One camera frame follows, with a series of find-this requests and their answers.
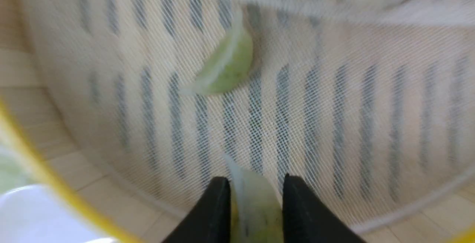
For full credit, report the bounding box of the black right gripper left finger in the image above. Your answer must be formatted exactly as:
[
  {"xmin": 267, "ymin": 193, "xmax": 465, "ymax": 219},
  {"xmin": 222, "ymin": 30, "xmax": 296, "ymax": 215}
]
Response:
[{"xmin": 163, "ymin": 177, "xmax": 231, "ymax": 243}]

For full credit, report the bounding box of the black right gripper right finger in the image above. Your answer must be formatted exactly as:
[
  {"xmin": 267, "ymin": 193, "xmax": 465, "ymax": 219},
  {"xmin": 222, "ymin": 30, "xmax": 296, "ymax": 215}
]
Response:
[{"xmin": 283, "ymin": 174, "xmax": 365, "ymax": 243}]

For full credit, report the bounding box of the white square plate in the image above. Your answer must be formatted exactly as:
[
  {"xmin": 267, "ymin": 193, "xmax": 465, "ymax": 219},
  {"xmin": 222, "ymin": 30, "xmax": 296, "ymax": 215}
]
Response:
[{"xmin": 0, "ymin": 184, "xmax": 117, "ymax": 243}]

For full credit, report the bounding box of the white mesh steamer liner cloth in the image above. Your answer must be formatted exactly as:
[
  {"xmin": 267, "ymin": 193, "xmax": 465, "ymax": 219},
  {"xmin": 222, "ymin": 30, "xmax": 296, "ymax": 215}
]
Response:
[{"xmin": 17, "ymin": 0, "xmax": 475, "ymax": 233}]

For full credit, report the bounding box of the green dumpling steamer front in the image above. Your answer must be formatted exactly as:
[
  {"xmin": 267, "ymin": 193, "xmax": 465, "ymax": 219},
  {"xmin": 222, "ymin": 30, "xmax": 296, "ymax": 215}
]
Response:
[{"xmin": 181, "ymin": 9, "xmax": 254, "ymax": 96}]

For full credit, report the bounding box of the yellow rimmed bamboo steamer basket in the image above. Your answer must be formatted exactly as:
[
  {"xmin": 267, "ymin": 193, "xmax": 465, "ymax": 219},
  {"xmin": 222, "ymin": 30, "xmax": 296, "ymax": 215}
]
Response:
[{"xmin": 0, "ymin": 0, "xmax": 475, "ymax": 243}]

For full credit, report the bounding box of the green checked tablecloth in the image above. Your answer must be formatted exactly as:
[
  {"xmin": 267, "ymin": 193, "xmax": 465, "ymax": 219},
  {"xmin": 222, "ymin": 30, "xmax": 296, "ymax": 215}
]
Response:
[{"xmin": 0, "ymin": 128, "xmax": 37, "ymax": 196}]

